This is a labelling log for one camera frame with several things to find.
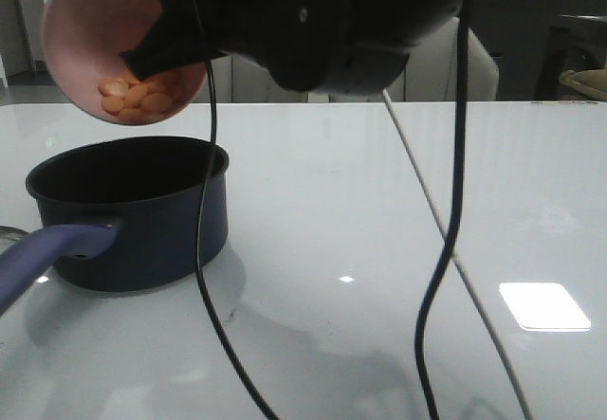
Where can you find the black cable thick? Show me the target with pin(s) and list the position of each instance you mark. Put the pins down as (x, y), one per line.
(457, 194)

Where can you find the orange ham slice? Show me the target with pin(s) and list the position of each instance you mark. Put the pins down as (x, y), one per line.
(156, 103)
(167, 83)
(113, 87)
(134, 116)
(135, 95)
(112, 105)

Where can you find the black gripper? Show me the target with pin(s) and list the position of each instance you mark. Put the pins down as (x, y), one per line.
(348, 47)

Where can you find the glass pot lid blue knob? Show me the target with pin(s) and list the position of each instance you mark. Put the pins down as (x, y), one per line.
(10, 236)

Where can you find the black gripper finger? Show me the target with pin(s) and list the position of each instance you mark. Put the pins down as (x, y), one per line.
(177, 38)

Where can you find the left grey upholstered chair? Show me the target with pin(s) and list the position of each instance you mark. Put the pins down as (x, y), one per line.
(239, 81)

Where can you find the pink plastic bowl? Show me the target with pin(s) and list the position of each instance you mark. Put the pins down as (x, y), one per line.
(82, 40)

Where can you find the dark grey sideboard counter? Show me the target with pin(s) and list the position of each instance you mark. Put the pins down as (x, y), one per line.
(514, 34)

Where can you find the dark blue saucepan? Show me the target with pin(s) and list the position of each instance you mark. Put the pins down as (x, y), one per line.
(117, 216)

